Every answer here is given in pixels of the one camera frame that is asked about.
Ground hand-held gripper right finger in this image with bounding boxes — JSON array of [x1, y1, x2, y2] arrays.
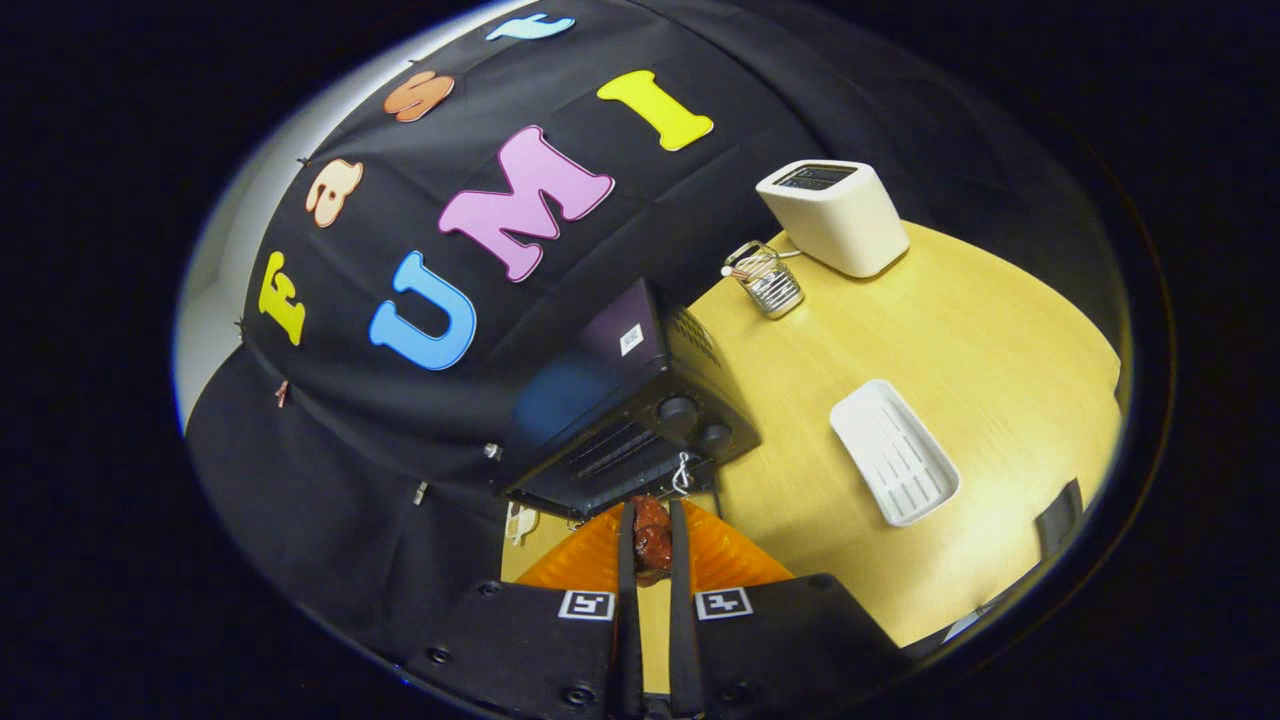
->
[[668, 500, 911, 720]]

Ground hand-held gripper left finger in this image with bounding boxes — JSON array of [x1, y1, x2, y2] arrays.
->
[[405, 503, 646, 720]]

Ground red meat steak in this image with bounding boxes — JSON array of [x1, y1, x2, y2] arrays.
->
[[632, 495, 674, 588]]

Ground black toaster oven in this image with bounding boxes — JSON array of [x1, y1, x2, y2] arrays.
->
[[497, 278, 763, 521]]

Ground white bread toaster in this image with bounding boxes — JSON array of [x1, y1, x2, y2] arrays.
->
[[755, 159, 911, 279]]

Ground white rectangular tray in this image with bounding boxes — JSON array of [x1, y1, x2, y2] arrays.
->
[[829, 379, 962, 528]]

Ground black backdrop cloth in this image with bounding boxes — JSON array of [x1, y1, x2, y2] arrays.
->
[[185, 0, 1131, 661]]

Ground metal wire mesh cup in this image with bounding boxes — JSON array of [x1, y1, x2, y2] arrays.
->
[[722, 240, 806, 320]]

